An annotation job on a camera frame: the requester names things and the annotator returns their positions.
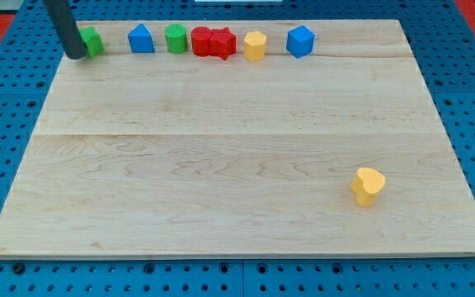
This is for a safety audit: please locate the yellow heart block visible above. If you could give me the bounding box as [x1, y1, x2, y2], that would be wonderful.
[350, 167, 386, 207]

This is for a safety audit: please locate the light wooden board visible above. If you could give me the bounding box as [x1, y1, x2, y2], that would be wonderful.
[0, 19, 475, 260]

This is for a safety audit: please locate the yellow hexagon block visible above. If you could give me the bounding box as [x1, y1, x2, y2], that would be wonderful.
[243, 31, 267, 62]

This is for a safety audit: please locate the red star block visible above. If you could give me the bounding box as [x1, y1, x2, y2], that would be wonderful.
[209, 27, 237, 60]

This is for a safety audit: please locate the red cylinder block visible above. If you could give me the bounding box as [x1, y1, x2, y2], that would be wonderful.
[190, 26, 212, 57]

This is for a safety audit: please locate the blue cube block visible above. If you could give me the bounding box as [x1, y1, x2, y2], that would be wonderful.
[286, 26, 315, 59]

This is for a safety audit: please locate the green cylinder block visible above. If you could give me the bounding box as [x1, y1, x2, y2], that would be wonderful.
[164, 24, 188, 54]

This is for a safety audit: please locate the blue pentagon block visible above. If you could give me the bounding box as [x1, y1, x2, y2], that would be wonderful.
[128, 24, 155, 53]

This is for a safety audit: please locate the green star block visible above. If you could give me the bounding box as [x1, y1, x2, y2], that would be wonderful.
[79, 26, 105, 59]

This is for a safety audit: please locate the black cylindrical robot pointer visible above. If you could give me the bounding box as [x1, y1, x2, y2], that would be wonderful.
[43, 0, 87, 59]

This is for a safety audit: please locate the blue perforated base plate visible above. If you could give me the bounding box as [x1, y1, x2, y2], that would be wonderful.
[0, 1, 475, 296]

